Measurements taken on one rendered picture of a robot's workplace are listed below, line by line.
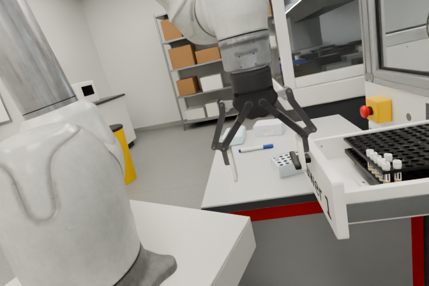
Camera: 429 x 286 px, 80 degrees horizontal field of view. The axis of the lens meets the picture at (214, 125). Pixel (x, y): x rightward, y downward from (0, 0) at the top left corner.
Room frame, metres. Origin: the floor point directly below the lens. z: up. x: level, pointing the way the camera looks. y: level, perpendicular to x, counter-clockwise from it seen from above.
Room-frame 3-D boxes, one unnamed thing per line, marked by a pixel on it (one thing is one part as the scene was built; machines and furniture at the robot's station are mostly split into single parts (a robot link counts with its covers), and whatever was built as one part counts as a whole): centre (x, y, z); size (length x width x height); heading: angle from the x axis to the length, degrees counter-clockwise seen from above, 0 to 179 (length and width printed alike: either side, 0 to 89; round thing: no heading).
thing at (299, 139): (0.46, -0.15, 0.93); 0.03 x 0.01 x 0.07; 170
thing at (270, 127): (1.11, -0.24, 0.79); 0.13 x 0.09 x 0.05; 64
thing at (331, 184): (0.48, -0.19, 0.87); 0.29 x 0.02 x 0.11; 170
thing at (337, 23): (2.06, -1.10, 1.13); 1.78 x 1.14 x 0.45; 170
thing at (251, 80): (0.47, -0.08, 1.07); 0.08 x 0.07 x 0.09; 80
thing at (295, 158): (0.49, -0.16, 0.91); 0.07 x 0.04 x 0.01; 170
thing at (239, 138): (1.12, -0.08, 0.78); 0.15 x 0.10 x 0.04; 164
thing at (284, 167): (0.73, -0.22, 0.78); 0.12 x 0.08 x 0.04; 93
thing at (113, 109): (3.90, 1.83, 0.61); 1.15 x 0.72 x 1.22; 167
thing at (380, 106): (0.76, -0.51, 0.88); 0.07 x 0.05 x 0.07; 170
